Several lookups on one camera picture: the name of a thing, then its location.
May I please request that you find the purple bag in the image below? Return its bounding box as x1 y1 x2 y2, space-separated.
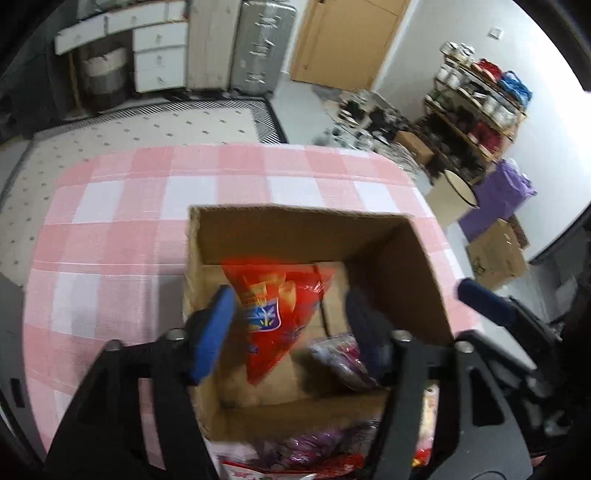
458 159 537 243

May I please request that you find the patterned floor rug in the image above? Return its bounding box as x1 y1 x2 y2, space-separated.
0 99 289 287

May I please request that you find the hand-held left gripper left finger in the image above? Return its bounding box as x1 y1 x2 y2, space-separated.
44 285 238 480

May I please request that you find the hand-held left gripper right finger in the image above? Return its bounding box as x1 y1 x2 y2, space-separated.
345 287 527 480

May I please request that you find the pile of shoes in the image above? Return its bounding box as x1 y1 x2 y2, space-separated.
314 85 444 171

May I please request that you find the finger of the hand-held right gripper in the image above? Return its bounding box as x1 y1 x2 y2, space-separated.
456 278 560 346

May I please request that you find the red chip bag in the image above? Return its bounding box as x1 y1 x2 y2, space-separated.
222 261 335 386

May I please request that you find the large cardboard box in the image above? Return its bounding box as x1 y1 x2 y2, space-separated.
466 219 529 291

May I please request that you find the pink checked tablecloth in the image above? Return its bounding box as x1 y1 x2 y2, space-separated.
23 144 483 480

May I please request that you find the wooden door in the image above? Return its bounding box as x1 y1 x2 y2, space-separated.
290 0 411 90

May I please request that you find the red white snack packet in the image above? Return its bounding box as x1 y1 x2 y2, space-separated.
217 455 370 480

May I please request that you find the small cardboard box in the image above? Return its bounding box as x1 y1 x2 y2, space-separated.
394 130 435 167

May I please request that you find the wooden shoe rack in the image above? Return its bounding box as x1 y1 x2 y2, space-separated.
422 41 532 185

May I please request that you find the silver suitcase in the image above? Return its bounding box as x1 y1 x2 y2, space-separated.
230 0 297 97

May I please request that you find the beige suitcase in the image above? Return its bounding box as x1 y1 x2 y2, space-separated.
188 0 243 90

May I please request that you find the beige waste bin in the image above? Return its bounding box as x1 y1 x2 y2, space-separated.
425 168 478 229

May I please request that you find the pale pink snack packet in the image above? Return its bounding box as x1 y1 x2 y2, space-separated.
413 383 440 468

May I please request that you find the grey white laundry basket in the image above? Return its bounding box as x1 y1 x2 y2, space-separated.
78 46 130 109

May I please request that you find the white drawer desk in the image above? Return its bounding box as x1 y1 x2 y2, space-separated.
54 0 190 93

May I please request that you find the purple red snack packet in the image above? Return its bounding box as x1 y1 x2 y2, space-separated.
307 333 382 393

